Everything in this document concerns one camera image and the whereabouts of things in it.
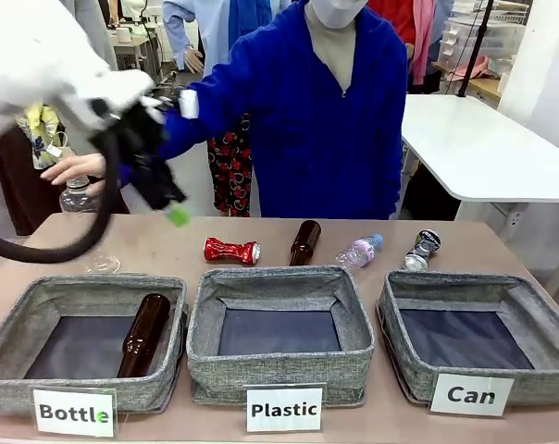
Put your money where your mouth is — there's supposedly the small brown glass bottle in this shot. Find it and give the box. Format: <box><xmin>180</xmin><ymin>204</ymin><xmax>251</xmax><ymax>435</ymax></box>
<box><xmin>288</xmin><ymin>219</ymin><xmax>323</xmax><ymax>267</ymax></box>

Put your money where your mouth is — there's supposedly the person in blue jacket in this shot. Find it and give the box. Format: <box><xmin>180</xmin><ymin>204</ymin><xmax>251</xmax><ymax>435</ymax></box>
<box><xmin>158</xmin><ymin>0</ymin><xmax>410</xmax><ymax>221</ymax></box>

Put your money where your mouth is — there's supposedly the white background table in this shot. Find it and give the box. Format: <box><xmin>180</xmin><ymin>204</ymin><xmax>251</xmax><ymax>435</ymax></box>
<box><xmin>399</xmin><ymin>93</ymin><xmax>559</xmax><ymax>205</ymax></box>

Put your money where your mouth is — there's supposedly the pink cloth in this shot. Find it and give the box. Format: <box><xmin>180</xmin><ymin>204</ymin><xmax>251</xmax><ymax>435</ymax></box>
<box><xmin>447</xmin><ymin>55</ymin><xmax>499</xmax><ymax>83</ymax></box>

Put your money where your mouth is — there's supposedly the white sign reading Plastic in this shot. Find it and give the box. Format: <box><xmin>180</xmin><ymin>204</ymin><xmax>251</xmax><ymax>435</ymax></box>
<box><xmin>244</xmin><ymin>382</ymin><xmax>328</xmax><ymax>434</ymax></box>

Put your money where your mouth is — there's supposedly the bystander in red and pink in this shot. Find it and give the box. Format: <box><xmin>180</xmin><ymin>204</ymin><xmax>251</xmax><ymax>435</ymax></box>
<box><xmin>366</xmin><ymin>0</ymin><xmax>453</xmax><ymax>96</ymax></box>

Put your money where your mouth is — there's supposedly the grey fabric basket plastic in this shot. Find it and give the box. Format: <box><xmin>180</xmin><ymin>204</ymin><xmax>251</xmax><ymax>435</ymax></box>
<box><xmin>185</xmin><ymin>265</ymin><xmax>378</xmax><ymax>409</ymax></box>

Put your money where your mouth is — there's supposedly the grey fabric basket can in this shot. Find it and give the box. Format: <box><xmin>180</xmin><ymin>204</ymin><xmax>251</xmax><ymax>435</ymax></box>
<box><xmin>375</xmin><ymin>269</ymin><xmax>559</xmax><ymax>409</ymax></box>

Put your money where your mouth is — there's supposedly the person's right hand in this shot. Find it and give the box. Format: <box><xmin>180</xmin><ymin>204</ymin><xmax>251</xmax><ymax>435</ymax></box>
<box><xmin>40</xmin><ymin>153</ymin><xmax>108</xmax><ymax>187</ymax></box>

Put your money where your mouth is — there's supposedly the plastic bottle pink label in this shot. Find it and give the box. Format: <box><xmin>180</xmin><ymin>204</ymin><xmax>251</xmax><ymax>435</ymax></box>
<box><xmin>333</xmin><ymin>232</ymin><xmax>385</xmax><ymax>270</ymax></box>

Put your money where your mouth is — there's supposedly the person's right forearm blue sleeve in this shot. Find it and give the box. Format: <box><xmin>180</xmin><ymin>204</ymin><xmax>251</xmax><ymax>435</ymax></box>
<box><xmin>117</xmin><ymin>81</ymin><xmax>243</xmax><ymax>191</ymax></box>

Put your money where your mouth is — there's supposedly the bystander in red floral pants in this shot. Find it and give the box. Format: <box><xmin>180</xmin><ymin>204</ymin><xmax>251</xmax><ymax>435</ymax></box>
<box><xmin>206</xmin><ymin>113</ymin><xmax>255</xmax><ymax>219</ymax></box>

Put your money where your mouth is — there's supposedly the bystander in brown skirt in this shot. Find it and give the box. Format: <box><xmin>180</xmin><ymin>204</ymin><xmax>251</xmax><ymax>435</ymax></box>
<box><xmin>0</xmin><ymin>101</ymin><xmax>133</xmax><ymax>238</ymax></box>

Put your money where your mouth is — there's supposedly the black stand pole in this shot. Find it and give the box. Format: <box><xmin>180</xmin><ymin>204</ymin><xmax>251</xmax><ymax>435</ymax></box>
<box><xmin>455</xmin><ymin>0</ymin><xmax>496</xmax><ymax>99</ymax></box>

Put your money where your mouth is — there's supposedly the black corrugated cable hose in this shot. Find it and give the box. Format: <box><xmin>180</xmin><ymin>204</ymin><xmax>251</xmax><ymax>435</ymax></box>
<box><xmin>0</xmin><ymin>125</ymin><xmax>123</xmax><ymax>265</ymax></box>

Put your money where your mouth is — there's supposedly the background white desk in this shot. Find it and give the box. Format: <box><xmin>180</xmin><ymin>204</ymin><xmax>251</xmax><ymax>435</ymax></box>
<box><xmin>112</xmin><ymin>27</ymin><xmax>166</xmax><ymax>85</ymax></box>

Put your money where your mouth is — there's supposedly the yellow floral scarf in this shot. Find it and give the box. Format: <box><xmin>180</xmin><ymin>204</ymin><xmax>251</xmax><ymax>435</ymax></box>
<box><xmin>17</xmin><ymin>102</ymin><xmax>70</xmax><ymax>170</ymax></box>

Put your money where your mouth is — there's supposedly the bystander in light blue shirt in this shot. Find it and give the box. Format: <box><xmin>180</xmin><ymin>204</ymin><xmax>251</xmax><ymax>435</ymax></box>
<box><xmin>162</xmin><ymin>0</ymin><xmax>291</xmax><ymax>78</ymax></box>

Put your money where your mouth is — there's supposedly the white sign reading Can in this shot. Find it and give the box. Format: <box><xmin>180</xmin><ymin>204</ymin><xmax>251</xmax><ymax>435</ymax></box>
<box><xmin>429</xmin><ymin>372</ymin><xmax>516</xmax><ymax>418</ymax></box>

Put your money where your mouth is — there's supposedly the crushed red can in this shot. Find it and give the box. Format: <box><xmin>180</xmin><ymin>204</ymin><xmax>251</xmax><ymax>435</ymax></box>
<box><xmin>204</xmin><ymin>236</ymin><xmax>263</xmax><ymax>267</ymax></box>

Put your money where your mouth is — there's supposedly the grey fabric basket bottle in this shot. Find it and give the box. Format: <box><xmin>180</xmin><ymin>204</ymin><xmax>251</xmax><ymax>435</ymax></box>
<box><xmin>0</xmin><ymin>273</ymin><xmax>190</xmax><ymax>416</ymax></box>

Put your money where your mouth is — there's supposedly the small white box-shaped object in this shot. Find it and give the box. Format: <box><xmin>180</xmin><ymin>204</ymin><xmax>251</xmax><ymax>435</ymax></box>
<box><xmin>178</xmin><ymin>89</ymin><xmax>201</xmax><ymax>120</ymax></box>

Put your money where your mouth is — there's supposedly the white storage boxes stack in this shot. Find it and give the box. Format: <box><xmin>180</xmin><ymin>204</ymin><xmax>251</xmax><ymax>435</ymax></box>
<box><xmin>434</xmin><ymin>0</ymin><xmax>529</xmax><ymax>80</ymax></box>

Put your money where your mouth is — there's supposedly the large brown glass bottle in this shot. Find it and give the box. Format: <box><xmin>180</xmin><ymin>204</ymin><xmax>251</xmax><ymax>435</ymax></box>
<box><xmin>117</xmin><ymin>292</ymin><xmax>172</xmax><ymax>379</ymax></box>

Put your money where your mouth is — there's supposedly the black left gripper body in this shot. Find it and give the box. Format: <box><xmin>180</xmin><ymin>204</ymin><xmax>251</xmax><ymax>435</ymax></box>
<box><xmin>89</xmin><ymin>102</ymin><xmax>189</xmax><ymax>213</ymax></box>

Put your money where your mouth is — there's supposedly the white face mask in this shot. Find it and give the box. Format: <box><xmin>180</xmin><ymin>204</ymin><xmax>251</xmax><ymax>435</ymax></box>
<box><xmin>306</xmin><ymin>0</ymin><xmax>369</xmax><ymax>31</ymax></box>

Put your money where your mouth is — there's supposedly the white sign reading Bottle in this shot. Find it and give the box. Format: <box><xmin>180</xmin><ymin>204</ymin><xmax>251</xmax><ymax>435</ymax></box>
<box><xmin>31</xmin><ymin>387</ymin><xmax>118</xmax><ymax>438</ymax></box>

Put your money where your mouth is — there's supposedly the crushed silver black can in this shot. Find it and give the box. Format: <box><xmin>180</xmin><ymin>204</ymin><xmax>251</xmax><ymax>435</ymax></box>
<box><xmin>403</xmin><ymin>229</ymin><xmax>443</xmax><ymax>272</ymax></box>

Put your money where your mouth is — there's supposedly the clear plastic bottle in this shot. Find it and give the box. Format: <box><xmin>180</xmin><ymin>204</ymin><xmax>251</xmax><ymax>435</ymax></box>
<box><xmin>58</xmin><ymin>175</ymin><xmax>106</xmax><ymax>215</ymax></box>

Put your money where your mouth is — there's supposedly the crumpled clear plastic wrap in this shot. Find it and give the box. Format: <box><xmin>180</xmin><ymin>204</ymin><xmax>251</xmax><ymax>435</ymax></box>
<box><xmin>83</xmin><ymin>253</ymin><xmax>122</xmax><ymax>275</ymax></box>

